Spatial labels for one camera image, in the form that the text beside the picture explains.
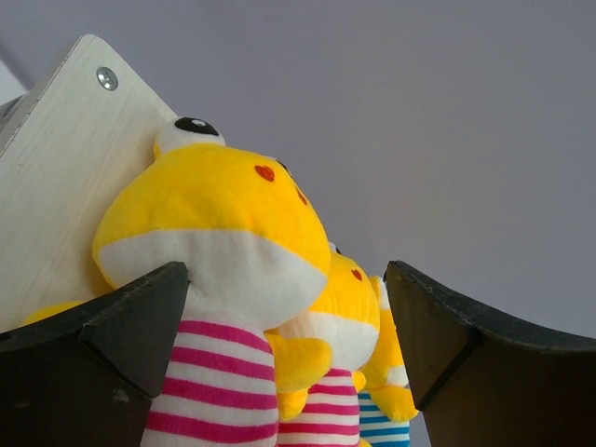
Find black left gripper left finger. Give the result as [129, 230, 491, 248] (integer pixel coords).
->
[1, 262, 188, 446]

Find white two-tier wooden shelf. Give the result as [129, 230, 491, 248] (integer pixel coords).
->
[1, 34, 174, 331]

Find yellow frog toy blue stripes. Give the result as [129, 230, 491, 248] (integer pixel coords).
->
[359, 276, 418, 446]

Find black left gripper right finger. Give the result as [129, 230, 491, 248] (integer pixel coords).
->
[384, 261, 595, 446]

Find yellow frog toy red stripes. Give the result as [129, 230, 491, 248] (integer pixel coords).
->
[277, 244, 388, 446]

